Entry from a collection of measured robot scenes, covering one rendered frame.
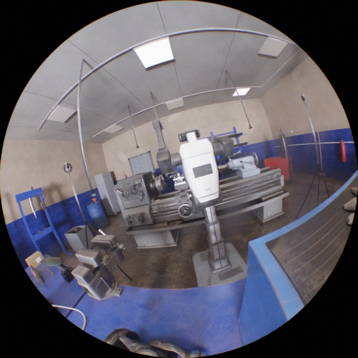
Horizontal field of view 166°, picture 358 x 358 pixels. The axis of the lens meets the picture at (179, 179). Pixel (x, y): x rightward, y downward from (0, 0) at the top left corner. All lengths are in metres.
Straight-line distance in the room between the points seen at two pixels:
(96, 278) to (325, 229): 0.70
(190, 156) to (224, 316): 0.83
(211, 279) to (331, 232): 1.21
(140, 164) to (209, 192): 4.78
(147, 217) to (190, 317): 1.68
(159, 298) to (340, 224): 0.59
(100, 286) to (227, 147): 1.08
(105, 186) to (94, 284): 4.87
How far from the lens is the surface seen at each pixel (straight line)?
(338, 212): 0.20
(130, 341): 0.42
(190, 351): 0.42
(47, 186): 4.46
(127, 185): 2.09
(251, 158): 2.18
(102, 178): 5.33
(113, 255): 0.76
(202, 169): 0.81
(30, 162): 4.47
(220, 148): 0.86
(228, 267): 1.34
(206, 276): 1.34
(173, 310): 0.55
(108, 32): 2.25
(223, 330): 0.50
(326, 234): 0.16
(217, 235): 1.06
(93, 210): 4.52
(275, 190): 2.37
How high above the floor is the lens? 1.35
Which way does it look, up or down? 8 degrees down
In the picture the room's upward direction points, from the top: 16 degrees counter-clockwise
